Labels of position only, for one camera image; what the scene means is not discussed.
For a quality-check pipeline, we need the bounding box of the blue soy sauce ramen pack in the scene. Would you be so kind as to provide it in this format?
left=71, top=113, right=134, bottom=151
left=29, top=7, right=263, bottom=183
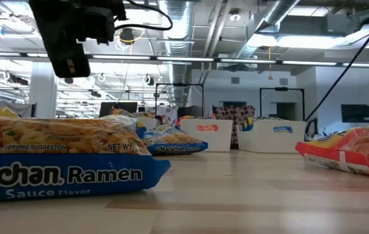
left=240, top=115, right=294, bottom=135
left=0, top=114, right=172, bottom=204
left=141, top=124, right=209, bottom=156

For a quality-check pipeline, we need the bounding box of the white pillar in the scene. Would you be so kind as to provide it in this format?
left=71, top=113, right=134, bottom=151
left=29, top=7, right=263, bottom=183
left=28, top=61, right=58, bottom=118

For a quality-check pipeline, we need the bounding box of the black computer monitor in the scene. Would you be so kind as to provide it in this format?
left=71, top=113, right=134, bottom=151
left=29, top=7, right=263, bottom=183
left=99, top=101, right=139, bottom=118
left=177, top=105, right=204, bottom=120

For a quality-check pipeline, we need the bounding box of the LED light bar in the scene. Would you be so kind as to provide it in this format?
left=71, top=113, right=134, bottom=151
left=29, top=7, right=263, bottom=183
left=0, top=51, right=369, bottom=69

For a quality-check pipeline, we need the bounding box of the round ceiling lamp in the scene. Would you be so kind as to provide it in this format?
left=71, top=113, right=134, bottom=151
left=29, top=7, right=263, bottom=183
left=228, top=8, right=242, bottom=23

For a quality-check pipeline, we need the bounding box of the floral patterned cloth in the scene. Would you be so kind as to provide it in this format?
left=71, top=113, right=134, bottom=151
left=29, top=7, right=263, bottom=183
left=212, top=104, right=256, bottom=144

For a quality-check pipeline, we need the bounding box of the black monitor on stand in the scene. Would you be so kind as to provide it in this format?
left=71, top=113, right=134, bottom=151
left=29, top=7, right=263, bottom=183
left=340, top=103, right=369, bottom=127

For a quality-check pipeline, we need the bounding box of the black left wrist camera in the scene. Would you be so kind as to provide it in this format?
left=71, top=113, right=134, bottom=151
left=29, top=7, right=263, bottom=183
left=79, top=0, right=127, bottom=46

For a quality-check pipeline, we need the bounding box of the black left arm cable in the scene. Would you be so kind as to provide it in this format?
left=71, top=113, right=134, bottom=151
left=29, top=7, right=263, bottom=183
left=114, top=0, right=174, bottom=33

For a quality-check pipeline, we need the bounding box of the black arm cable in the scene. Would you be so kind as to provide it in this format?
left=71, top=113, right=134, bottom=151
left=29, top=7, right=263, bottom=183
left=114, top=0, right=174, bottom=33
left=304, top=3, right=369, bottom=123

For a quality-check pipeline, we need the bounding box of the silver slanted air duct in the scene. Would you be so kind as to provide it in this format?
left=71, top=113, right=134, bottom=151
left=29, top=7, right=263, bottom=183
left=233, top=0, right=302, bottom=61

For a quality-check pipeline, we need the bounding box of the black frame stand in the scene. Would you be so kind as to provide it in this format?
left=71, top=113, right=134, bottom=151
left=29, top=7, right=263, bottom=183
left=259, top=86, right=306, bottom=123

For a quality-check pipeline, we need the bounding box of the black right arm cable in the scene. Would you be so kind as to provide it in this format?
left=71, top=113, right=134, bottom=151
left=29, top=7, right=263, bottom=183
left=304, top=3, right=369, bottom=123

